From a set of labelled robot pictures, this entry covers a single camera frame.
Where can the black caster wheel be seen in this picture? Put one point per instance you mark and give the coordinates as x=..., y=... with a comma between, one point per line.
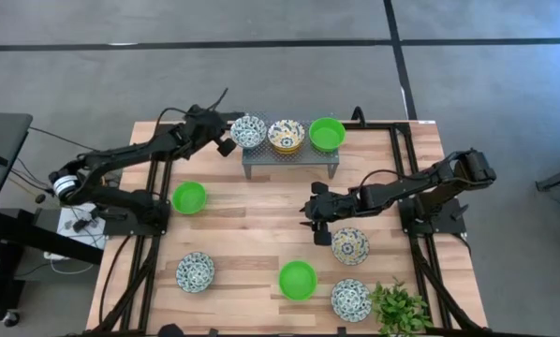
x=10, y=319

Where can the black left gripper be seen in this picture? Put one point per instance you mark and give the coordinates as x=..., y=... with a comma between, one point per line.
x=207, y=125

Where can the teal bowl blue pattern inside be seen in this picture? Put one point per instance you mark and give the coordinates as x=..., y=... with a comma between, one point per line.
x=351, y=300
x=248, y=131
x=195, y=272

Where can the white power strip box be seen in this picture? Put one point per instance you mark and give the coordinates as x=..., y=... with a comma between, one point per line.
x=81, y=224

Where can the grey perforated metal rack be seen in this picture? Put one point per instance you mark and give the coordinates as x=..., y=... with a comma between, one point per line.
x=291, y=159

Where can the black aluminium table frame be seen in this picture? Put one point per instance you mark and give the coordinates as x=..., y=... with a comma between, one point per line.
x=378, y=126

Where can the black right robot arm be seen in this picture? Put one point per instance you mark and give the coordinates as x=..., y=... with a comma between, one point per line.
x=402, y=185

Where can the green artificial plant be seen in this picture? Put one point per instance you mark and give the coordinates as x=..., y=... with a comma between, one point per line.
x=399, y=309

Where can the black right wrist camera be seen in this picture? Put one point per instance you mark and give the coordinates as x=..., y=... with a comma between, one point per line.
x=322, y=237

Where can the dark grey floor stand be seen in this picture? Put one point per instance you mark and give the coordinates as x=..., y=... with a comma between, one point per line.
x=558, y=185

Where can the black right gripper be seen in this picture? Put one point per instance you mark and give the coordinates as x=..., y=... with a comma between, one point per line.
x=329, y=207

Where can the green plastic mini bowl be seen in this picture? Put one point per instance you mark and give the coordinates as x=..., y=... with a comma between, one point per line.
x=189, y=198
x=327, y=135
x=298, y=280

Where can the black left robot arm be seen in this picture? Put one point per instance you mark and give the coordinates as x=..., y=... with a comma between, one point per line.
x=121, y=152

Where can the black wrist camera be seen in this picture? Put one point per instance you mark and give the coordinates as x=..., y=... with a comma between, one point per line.
x=322, y=237
x=225, y=147

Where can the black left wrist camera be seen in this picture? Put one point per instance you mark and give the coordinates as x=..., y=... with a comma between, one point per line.
x=225, y=147

